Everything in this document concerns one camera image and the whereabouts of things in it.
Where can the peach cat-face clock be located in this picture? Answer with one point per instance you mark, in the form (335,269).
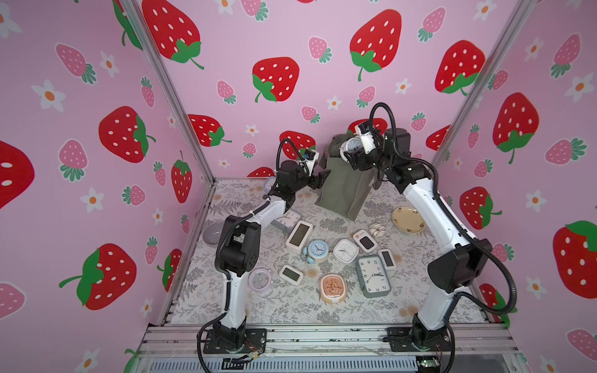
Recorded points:
(333,289)

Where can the small white square digital clock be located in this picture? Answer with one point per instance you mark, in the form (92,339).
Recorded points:
(291,275)

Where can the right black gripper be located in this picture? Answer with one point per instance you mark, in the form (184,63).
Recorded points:
(362,158)

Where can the lilac round dish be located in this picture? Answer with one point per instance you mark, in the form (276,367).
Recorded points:
(212,233)

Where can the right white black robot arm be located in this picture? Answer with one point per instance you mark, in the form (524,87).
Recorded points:
(462,257)

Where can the lilac round alarm clock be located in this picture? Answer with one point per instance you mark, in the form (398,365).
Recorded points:
(260,280)

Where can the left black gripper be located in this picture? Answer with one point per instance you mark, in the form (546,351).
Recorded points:
(317,183)

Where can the left corner aluminium post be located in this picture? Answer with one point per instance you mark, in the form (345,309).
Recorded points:
(140,27)

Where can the white digital clock green screen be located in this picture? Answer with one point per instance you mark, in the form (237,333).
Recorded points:
(298,237)

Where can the white twin-bell alarm clock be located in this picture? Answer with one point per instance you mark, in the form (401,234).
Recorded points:
(350,146)

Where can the cream floral plate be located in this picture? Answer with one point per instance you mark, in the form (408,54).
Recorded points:
(408,220)

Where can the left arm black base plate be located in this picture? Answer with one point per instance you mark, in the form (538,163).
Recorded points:
(251,340)

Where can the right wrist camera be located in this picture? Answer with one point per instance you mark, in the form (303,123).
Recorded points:
(368,142)

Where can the corner aluminium post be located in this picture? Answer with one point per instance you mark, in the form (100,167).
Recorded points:
(512,28)
(140,27)

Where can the grey-green canvas tote bag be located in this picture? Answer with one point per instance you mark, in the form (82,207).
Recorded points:
(345,190)

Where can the blue twin-bell alarm clock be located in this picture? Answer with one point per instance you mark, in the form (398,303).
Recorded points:
(316,252)

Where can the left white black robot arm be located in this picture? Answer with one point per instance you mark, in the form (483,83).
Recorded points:
(240,242)

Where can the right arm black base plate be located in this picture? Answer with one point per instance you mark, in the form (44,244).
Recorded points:
(415,339)

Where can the grey square analog clock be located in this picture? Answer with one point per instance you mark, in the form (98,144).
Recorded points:
(287,222)

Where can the white square analog clock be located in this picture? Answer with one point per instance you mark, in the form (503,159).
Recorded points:
(346,251)

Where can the small light blue clock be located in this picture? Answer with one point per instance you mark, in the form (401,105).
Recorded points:
(270,184)

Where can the white timer orange button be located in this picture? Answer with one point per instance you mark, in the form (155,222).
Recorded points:
(365,242)

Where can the large grey-green rectangular clock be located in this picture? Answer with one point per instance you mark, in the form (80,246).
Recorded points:
(372,276)

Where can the aluminium front rail frame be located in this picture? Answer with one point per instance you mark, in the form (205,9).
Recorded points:
(478,347)

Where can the small patterned round trinket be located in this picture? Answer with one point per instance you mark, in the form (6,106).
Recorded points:
(377,230)

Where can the right corner aluminium post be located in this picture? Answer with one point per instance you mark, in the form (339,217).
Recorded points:
(512,28)

